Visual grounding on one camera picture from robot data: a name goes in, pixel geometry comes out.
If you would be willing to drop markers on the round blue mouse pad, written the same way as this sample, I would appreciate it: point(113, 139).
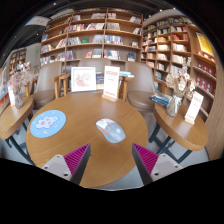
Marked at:
point(48, 123)

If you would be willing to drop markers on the grey computer mouse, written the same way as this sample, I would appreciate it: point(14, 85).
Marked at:
point(111, 131)

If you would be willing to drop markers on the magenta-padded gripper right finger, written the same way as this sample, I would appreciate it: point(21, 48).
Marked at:
point(163, 165)

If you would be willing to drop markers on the glass vase with beige flowers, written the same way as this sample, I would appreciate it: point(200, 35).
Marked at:
point(176, 86)

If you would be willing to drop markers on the white framed picture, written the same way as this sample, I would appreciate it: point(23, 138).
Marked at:
point(83, 79)

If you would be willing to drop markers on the small white table sign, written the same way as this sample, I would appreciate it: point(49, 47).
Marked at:
point(11, 96)
point(194, 106)

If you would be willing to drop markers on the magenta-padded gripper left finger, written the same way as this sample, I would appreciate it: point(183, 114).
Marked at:
point(60, 165)

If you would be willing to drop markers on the stack of light books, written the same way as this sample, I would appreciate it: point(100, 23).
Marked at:
point(126, 73)

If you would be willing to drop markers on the flat wooden bookshelf unit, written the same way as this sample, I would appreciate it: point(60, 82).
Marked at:
point(91, 36)

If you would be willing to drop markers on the dark upright book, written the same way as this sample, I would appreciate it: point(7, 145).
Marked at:
point(99, 79)

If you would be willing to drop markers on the curved wooden bookshelf unit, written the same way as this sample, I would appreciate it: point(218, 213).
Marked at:
point(173, 46)

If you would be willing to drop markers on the stack of blue books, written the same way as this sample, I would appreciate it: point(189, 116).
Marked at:
point(160, 99)

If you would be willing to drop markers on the white sign on wooden base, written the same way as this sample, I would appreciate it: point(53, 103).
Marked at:
point(111, 81)

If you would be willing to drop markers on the distant wooden bookshelf unit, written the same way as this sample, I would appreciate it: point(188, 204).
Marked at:
point(17, 61)

